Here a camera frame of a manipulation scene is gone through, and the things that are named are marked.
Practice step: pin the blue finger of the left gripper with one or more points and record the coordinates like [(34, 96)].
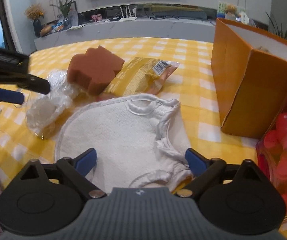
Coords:
[(10, 96)]

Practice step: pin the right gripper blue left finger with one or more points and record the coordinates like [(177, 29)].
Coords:
[(74, 170)]

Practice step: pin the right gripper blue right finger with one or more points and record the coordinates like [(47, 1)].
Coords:
[(206, 172)]

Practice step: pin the white bubble wrap bundle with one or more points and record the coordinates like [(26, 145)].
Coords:
[(43, 111)]

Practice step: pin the white terry bib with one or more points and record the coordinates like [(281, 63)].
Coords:
[(140, 141)]

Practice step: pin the brown cat-shaped sponge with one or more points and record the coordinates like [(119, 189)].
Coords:
[(94, 70)]

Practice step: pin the yellow snack packet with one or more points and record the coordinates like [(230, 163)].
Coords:
[(140, 75)]

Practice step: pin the dried yellow flowers vase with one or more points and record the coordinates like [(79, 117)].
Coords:
[(35, 12)]

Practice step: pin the orange cardboard box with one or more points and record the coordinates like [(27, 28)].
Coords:
[(249, 67)]

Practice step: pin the white wifi router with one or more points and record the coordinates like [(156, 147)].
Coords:
[(127, 14)]

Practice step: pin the white TV console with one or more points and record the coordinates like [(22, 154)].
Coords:
[(183, 29)]

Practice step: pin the teddy bear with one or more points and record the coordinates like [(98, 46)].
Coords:
[(231, 12)]

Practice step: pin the snake plant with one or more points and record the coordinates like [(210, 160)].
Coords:
[(277, 29)]

